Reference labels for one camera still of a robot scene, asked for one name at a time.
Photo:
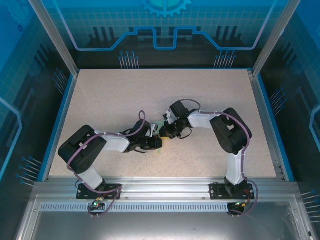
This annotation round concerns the aluminium side frame rail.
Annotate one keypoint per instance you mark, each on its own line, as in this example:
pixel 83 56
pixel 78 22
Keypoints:
pixel 260 100

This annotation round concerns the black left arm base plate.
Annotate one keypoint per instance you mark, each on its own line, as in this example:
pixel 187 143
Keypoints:
pixel 82 191

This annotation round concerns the aluminium front frame beam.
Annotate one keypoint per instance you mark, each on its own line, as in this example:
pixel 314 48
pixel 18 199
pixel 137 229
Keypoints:
pixel 162 190

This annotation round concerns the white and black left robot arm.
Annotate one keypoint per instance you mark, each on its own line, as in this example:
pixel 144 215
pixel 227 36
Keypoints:
pixel 115 143

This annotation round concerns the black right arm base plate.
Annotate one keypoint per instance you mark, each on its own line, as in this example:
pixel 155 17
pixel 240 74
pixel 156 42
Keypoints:
pixel 215 191

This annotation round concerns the aluminium frame post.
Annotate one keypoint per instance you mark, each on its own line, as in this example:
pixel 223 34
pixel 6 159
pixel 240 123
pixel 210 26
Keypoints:
pixel 53 37
pixel 275 37

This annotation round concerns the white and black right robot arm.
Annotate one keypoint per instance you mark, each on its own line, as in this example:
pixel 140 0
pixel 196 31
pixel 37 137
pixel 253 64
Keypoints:
pixel 232 135

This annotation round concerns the aluminium base tray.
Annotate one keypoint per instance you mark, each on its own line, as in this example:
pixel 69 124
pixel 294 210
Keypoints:
pixel 160 225

